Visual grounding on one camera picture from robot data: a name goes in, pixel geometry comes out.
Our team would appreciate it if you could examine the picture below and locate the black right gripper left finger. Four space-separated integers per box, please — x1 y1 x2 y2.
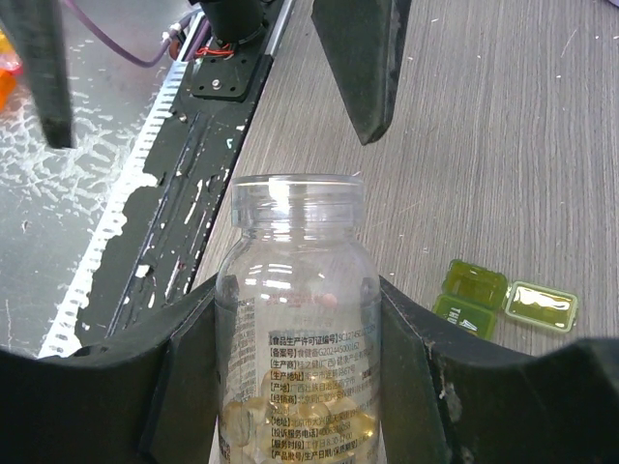
1 278 218 463

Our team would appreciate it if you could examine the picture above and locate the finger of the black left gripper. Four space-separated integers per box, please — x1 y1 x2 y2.
311 0 411 145
1 0 73 149

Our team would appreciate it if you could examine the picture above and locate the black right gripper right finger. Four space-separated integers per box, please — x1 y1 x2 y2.
380 282 618 463

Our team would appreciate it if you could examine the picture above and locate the green pill organizer box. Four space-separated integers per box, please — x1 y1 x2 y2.
432 259 579 340

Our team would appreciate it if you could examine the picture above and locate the clear pill bottle orange cap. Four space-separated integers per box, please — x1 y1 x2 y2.
215 174 381 463

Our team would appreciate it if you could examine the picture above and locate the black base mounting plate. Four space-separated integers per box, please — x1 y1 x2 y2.
75 55 273 345

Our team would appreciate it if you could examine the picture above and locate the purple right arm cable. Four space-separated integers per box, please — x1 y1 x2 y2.
62 0 212 69

